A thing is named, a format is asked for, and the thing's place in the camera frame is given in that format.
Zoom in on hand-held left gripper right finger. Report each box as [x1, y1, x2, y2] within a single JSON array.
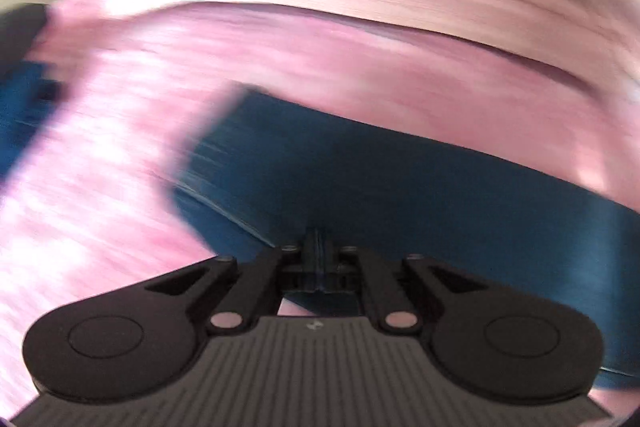
[[318, 229, 496, 339]]

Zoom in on dark blue jeans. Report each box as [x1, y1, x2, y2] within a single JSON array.
[[0, 62, 640, 393]]

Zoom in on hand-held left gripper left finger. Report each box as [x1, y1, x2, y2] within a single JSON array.
[[144, 227, 319, 339]]

